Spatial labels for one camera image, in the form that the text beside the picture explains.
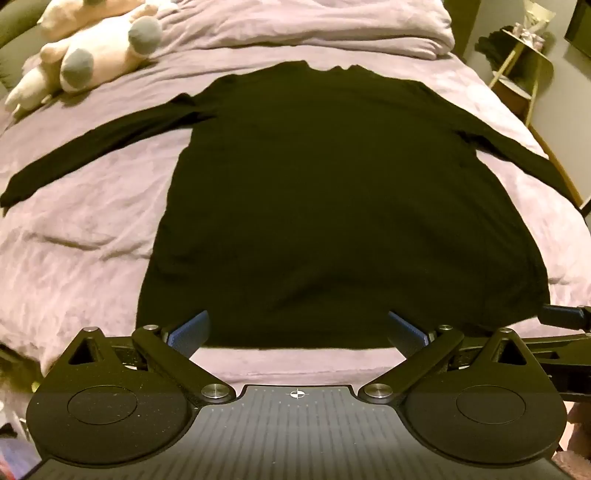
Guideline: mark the yellow side table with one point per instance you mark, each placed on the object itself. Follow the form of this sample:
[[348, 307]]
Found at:
[[531, 60]]

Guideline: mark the pink plush toy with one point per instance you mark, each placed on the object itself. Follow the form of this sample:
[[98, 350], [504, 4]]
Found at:
[[92, 9]]

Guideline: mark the dark wall picture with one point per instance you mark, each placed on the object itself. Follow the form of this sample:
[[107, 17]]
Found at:
[[579, 18]]

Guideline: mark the paper-wrapped bouquet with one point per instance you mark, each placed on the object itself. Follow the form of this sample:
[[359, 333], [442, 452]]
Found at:
[[535, 11]]

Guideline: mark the black long-sleeve shirt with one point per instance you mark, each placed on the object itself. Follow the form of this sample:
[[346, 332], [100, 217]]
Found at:
[[323, 184]]

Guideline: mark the dark clothing pile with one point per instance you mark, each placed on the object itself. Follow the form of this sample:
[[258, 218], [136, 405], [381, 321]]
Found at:
[[491, 48]]

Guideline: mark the white plush toy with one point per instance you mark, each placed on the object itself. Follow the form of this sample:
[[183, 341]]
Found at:
[[32, 87]]

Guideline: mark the pink plush with grey feet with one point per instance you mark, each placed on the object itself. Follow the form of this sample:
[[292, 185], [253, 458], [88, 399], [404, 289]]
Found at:
[[101, 55]]

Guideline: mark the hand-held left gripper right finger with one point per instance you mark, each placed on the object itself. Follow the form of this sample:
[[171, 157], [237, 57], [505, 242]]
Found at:
[[405, 333]]

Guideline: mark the green headboard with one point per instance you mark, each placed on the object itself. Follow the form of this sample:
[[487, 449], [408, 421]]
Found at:
[[14, 46]]

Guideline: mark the purple duvet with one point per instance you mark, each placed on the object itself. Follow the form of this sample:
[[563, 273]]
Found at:
[[300, 23]]

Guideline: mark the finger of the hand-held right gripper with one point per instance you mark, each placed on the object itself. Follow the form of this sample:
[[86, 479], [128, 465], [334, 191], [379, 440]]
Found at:
[[563, 347], [563, 317]]

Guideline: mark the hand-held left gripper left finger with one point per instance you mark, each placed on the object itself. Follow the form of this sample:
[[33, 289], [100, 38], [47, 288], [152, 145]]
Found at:
[[191, 331]]

